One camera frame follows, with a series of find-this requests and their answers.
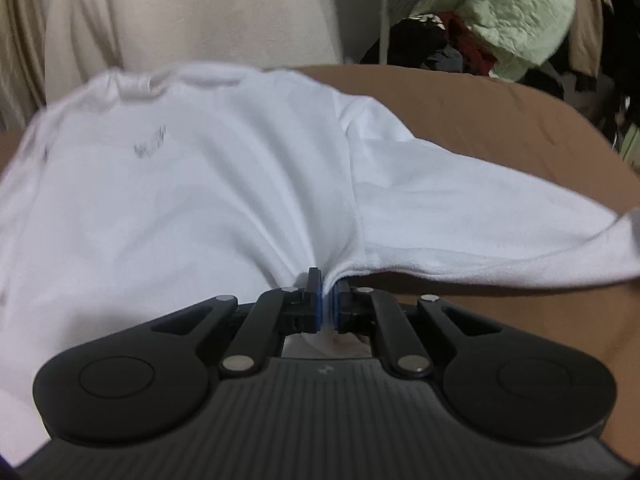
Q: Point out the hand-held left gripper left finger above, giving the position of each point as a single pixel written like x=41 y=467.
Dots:
x=316 y=305

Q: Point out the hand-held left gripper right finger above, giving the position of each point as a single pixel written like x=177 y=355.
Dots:
x=342 y=306

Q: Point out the white t-shirt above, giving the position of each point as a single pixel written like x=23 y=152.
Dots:
x=210 y=185

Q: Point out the pile of dark clothes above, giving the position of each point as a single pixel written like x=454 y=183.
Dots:
x=440 y=45

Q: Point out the white pole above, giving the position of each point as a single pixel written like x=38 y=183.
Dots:
x=385 y=5

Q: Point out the cream curtain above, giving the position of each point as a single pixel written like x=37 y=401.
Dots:
x=200 y=10

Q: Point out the light green quilted blanket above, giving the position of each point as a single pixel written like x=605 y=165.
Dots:
x=510 y=10

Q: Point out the beige hanging garment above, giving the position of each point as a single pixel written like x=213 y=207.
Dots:
x=587 y=15

